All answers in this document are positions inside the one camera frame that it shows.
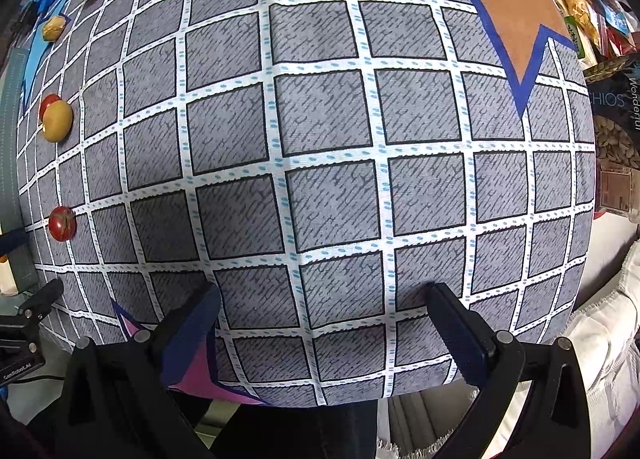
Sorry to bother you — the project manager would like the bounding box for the white textured cloth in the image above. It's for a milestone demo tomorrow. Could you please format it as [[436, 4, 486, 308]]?
[[375, 236, 640, 459]]

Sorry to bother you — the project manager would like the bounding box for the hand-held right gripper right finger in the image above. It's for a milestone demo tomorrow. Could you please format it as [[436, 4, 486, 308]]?
[[425, 282, 591, 459]]

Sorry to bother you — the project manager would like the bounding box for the pile of snack packets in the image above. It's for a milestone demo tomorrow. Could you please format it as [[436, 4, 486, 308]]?
[[520, 0, 640, 65]]

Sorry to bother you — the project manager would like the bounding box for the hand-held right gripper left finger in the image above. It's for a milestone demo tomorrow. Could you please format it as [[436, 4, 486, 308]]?
[[56, 282, 223, 459]]

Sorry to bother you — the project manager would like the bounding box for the yellow-green round fruit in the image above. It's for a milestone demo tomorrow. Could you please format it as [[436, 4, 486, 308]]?
[[42, 100, 74, 143]]

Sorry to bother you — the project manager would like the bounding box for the black pistachio bag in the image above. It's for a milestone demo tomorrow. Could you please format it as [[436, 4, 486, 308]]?
[[582, 52, 640, 170]]

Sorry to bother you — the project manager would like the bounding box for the clear plastic box brown label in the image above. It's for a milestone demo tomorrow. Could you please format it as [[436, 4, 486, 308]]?
[[597, 159, 640, 225]]

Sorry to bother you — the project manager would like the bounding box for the grey checkered star tablecloth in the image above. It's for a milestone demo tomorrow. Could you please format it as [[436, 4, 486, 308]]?
[[15, 0, 598, 407]]

